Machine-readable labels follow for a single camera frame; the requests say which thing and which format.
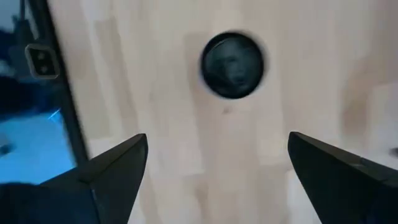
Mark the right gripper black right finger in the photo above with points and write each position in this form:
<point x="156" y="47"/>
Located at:
<point x="351" y="193"/>

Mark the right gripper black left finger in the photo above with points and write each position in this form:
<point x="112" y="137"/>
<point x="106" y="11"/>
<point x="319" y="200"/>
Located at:
<point x="77" y="199"/>

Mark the black aluminium table frame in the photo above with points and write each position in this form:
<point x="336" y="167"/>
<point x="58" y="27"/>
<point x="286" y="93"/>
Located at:
<point x="66" y="109"/>

